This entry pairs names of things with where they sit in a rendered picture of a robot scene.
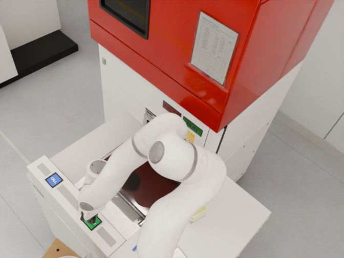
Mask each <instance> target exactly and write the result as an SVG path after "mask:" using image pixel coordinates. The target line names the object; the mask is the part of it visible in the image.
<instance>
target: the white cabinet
mask: <svg viewBox="0 0 344 258"><path fill-rule="evenodd" d="M27 177H28V176H27ZM28 179H29V178H28ZM29 182H30V184H31V186H32V188H33V190H34V193H35V195H36V197H37V199H38V202H39V204H40V206H41V208H42V210H43V212H44V215H45V217H46V219H47V221H48V224H49V226H50V228H51V230H52V232H53V234H54V235H55V236H56V237H57V238H58V239H59V240H61V241H62V242H63V243H64V244H66V245H67V246H68V247H69V248H71V249H72V250H73V251H74V252H76V253H77V254H78V255H79V256H81V257H82V258H99V256H98V255H97V254H96V253H95V252H94V251H93V250H92V249H91V247H90V246H89V245H88V244H87V243H86V242H85V241H84V240H83V238H82V237H81V236H80V235H79V234H78V233H77V232H76V231H75V229H74V228H73V227H72V226H71V225H70V224H69V223H68V222H67V220H66V219H65V218H64V217H63V216H62V215H61V214H60V213H59V211H58V210H57V209H56V208H55V207H54V206H53V205H52V203H51V202H50V201H49V200H48V199H47V198H46V197H45V196H44V194H43V193H42V192H41V191H40V190H39V189H38V188H37V187H36V185H35V184H34V183H33V182H32V181H31V180H30V179H29Z"/></svg>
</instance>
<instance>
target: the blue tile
mask: <svg viewBox="0 0 344 258"><path fill-rule="evenodd" d="M47 181H48V182H49V183H50V184H51V186H52V187H53V186H54V185H56V184H57V183H58V182H60V181H61V179H60V177H59V176H58V175H57V174H54V175H53V176H51V177H50V178H48V179H47Z"/></svg>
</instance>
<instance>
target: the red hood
mask: <svg viewBox="0 0 344 258"><path fill-rule="evenodd" d="M87 1H88V11H89V21H90V32H91V38H92V39H93V40H95V41H96V42H98V43H99V44H100V45H101V46H103V47H104V48H105V49H107V50H108V51H109V52H111V53H112V54H113V55H115V56H116V57H117V58H118V59H120V60H121V61H122V62H124V63H125V64H126V65H128V66H129V67H130V68H131V69H133V70H134V71H135V72H137V73H138V74H139V75H141V76H142V77H143V78H145V79H146V80H147V81H149V82H150V83H151V84H152V85H154V86H155V87H156V88H158V89H159V90H160V91H161V92H163V93H164V94H165V95H167V96H168V97H169V98H171V99H172V100H173V101H175V102H176V103H177V104H179V105H180V106H181V107H182V108H184V109H185V110H187V111H188V112H189V113H191V114H192V115H193V116H195V117H196V118H197V119H199V120H200V121H201V122H202V123H204V124H205V125H206V126H208V127H209V128H210V129H211V130H213V131H214V132H215V133H218V132H219V131H220V130H222V129H223V128H224V127H225V126H226V125H227V124H229V123H230V122H231V121H232V120H233V119H234V118H235V117H237V116H238V115H239V114H240V113H241V112H242V111H244V110H245V109H246V108H247V107H249V106H250V105H251V104H252V103H253V102H254V101H256V100H257V99H258V98H259V97H260V96H261V95H263V94H264V93H265V92H266V91H267V90H268V89H269V88H271V87H272V86H273V85H274V84H275V83H276V82H278V81H279V80H280V79H281V78H282V77H283V76H285V75H286V74H287V73H288V72H289V71H290V70H292V69H293V68H294V67H295V66H296V65H297V64H298V63H300V62H301V61H302V60H303V59H304V58H305V57H306V55H307V53H308V51H309V49H310V47H311V45H312V43H313V42H314V40H315V38H316V36H317V34H318V32H319V30H320V28H321V26H322V24H323V22H324V21H325V19H326V17H327V15H328V13H329V11H330V9H331V7H332V5H333V3H334V1H335V0H87Z"/></svg>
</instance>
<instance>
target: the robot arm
mask: <svg viewBox="0 0 344 258"><path fill-rule="evenodd" d="M187 132H188V129H187V125H186V123H185V121H184V120H183V119H182V118H181V117H180V116H178V115H177V114H174V113H163V114H160V115H158V116H157V117H155V118H154V119H152V120H151V121H150V122H149V123H147V124H146V125H145V126H144V127H142V128H141V129H140V130H138V131H137V132H136V133H135V134H134V135H132V136H131V137H130V138H129V139H127V140H126V141H125V142H124V143H123V144H122V145H120V146H119V147H118V148H117V149H116V150H115V151H114V152H113V153H112V155H111V156H110V158H109V159H108V161H105V160H102V159H95V160H92V161H91V162H89V163H88V165H87V169H86V174H85V180H84V184H83V187H82V189H81V191H80V193H79V196H78V200H77V202H78V206H79V210H78V213H79V215H80V214H82V215H81V218H80V220H81V221H84V220H85V221H86V220H87V222H88V223H90V224H91V225H93V224H94V223H95V221H96V217H97V216H98V213H99V212H101V211H102V210H103V209H105V207H106V203H107V202H108V201H110V200H111V199H112V198H113V197H114V196H115V195H116V194H117V193H118V191H119V190H120V189H121V188H122V186H123V185H124V183H125V182H126V180H127V179H128V177H129V176H130V174H131V173H132V172H133V171H134V170H135V169H136V168H138V167H139V166H141V165H142V164H144V163H145V162H146V161H149V163H150V165H151V167H152V168H153V169H154V170H155V171H156V172H157V173H158V174H160V175H162V176H164V177H166V178H169V179H172V180H175V181H179V182H181V184H180V185H179V186H178V187H177V188H176V189H175V190H174V191H172V192H171V193H169V194H167V195H165V196H164V197H162V198H160V199H159V200H157V201H156V202H155V203H154V204H153V205H152V206H151V208H150V209H149V211H148V213H147V216H146V218H145V220H144V223H143V225H142V227H141V230H140V233H139V236H138V240H137V254H138V257H139V258H173V254H174V251H175V249H176V246H177V244H178V242H179V240H180V237H181V235H182V233H183V231H184V229H185V227H186V225H187V223H188V222H189V220H190V219H191V218H192V217H193V215H194V214H195V213H196V212H197V211H198V210H199V209H201V208H202V207H203V206H204V205H206V204H207V203H208V202H210V201H211V200H212V199H213V198H214V197H215V196H216V195H217V194H218V193H219V192H220V190H221V189H222V187H223V185H224V183H225V180H226V176H227V169H226V165H225V163H224V161H223V160H222V158H221V157H220V156H219V155H217V154H216V153H214V152H212V151H210V150H208V149H206V148H203V147H201V146H198V145H196V144H193V143H191V142H188V141H186V140H185V138H186V136H187Z"/></svg>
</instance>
